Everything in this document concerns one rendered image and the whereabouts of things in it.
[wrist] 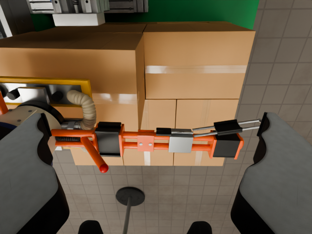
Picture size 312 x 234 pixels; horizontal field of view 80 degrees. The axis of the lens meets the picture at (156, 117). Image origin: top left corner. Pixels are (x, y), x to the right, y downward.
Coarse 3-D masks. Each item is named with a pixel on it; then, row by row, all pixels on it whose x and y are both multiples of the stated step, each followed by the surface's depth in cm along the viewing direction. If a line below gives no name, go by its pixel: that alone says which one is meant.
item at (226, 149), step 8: (216, 136) 55; (224, 136) 55; (232, 136) 55; (216, 144) 55; (224, 144) 55; (232, 144) 55; (240, 144) 55; (208, 152) 59; (216, 152) 56; (224, 152) 56; (232, 152) 56
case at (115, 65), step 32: (32, 32) 96; (64, 32) 98; (96, 32) 100; (0, 64) 70; (32, 64) 69; (64, 64) 69; (96, 64) 69; (128, 64) 69; (96, 96) 76; (128, 96) 76; (128, 128) 84
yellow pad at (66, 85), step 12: (0, 84) 60; (12, 84) 60; (24, 84) 60; (36, 84) 60; (48, 84) 59; (60, 84) 60; (72, 84) 60; (84, 84) 60; (12, 96) 59; (48, 96) 62; (60, 96) 60
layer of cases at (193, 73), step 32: (128, 32) 100; (160, 32) 100; (192, 32) 100; (224, 32) 99; (160, 64) 109; (192, 64) 108; (224, 64) 108; (160, 96) 119; (192, 96) 119; (224, 96) 119; (192, 128) 132; (128, 160) 149; (160, 160) 149; (192, 160) 148
